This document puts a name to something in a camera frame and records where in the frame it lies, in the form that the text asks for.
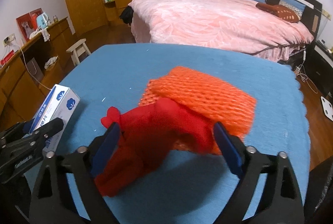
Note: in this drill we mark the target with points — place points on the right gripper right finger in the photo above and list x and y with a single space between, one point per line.
281 200

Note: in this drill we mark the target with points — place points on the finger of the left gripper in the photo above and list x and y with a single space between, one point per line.
49 129
27 126

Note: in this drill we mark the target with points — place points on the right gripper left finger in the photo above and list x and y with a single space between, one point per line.
52 201

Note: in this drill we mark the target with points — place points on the white blue cardboard box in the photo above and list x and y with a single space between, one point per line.
60 102

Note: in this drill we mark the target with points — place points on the red cloth glove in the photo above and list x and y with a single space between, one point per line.
146 139

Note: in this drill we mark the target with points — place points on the orange foam net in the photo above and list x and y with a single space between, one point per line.
207 96

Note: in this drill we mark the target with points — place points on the black lined trash bin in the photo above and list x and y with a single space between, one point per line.
318 202

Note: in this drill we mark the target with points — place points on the wooden side desk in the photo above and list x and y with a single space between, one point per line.
25 82

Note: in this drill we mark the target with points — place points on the white paper on shelf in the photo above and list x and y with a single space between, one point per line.
51 62

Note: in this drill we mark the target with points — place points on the small white stool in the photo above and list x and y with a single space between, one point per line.
78 49

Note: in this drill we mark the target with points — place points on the white rag on desk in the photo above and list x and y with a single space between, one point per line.
39 31

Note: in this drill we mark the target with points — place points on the red picture box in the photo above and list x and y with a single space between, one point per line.
27 23

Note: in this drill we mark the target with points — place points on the white bathroom scale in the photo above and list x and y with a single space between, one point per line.
327 108

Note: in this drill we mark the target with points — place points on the light blue kettle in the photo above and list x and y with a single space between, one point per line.
42 21

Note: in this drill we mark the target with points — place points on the black white nightstand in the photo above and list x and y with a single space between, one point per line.
318 66

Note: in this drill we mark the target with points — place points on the brown dotted pillow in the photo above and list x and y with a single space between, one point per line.
279 11

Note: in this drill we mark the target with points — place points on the pink bed duvet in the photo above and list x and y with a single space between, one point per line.
185 22

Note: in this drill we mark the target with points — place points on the right blue pillow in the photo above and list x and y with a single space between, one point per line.
294 5

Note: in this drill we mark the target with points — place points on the black bed frame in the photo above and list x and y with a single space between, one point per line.
278 30

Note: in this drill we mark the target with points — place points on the wall power outlet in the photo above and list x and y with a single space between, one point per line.
326 14

